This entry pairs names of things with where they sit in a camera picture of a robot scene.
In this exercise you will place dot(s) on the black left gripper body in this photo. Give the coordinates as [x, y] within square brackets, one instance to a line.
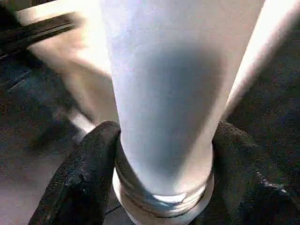
[35, 32]

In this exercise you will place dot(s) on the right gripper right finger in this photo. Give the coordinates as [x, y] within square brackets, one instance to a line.
[246, 187]

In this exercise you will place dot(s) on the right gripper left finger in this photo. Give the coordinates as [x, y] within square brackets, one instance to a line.
[77, 182]

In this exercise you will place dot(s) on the white plastic table top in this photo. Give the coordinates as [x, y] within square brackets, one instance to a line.
[82, 58]

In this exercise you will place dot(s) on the white plastic table leg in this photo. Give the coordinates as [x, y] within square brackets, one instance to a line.
[164, 93]

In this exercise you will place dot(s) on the black plastic table mat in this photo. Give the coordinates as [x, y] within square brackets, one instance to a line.
[269, 105]

